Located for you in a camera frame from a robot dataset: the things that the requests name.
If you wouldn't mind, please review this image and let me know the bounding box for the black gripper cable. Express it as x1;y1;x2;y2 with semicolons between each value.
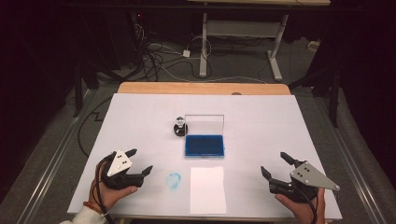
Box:
292;186;319;224
95;155;117;224

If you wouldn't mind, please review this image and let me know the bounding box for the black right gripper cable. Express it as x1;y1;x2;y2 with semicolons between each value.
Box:
292;186;319;224

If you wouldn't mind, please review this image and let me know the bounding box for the blue ink pad clear case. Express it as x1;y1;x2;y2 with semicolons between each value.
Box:
184;114;226;159

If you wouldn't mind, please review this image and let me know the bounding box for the white paper sheet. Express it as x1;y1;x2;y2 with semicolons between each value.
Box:
190;166;228;216

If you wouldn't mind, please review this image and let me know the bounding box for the tangle of black cables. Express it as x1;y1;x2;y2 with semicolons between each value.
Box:
132;22;214;82

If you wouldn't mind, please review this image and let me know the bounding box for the long white floor cable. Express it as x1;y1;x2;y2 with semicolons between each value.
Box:
160;65;269;85

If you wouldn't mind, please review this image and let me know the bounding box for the metal floor rail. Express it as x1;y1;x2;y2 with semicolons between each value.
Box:
314;96;389;224
15;89;98;224

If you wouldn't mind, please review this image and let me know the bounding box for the black metal stand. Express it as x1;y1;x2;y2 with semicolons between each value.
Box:
72;60;84;119
328;62;341;129

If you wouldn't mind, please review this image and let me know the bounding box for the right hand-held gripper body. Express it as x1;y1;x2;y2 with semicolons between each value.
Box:
268;159;341;203

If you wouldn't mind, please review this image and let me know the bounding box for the person's right hand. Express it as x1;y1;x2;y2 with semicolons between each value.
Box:
274;188;326;224

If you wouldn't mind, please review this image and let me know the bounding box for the orange bracelet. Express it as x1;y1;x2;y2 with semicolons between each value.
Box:
82;201;105;217

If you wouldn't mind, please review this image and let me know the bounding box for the black floor cable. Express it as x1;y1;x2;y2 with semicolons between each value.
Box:
77;96;114;158

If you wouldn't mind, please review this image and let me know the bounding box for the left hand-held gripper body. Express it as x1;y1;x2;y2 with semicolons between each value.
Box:
100;150;146;190

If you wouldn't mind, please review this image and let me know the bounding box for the black round stamp clear knob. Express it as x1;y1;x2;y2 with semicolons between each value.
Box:
173;116;189;137

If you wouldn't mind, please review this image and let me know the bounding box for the white metal desk frame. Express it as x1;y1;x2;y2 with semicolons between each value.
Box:
186;0;332;82

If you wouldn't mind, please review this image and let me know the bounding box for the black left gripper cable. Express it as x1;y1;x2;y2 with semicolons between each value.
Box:
95;155;117;224

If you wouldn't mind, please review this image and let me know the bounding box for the person's white left sleeve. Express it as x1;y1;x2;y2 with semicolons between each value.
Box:
60;204;108;224

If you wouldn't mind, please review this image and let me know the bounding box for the person's left hand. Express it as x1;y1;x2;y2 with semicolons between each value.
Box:
88;152;138;214

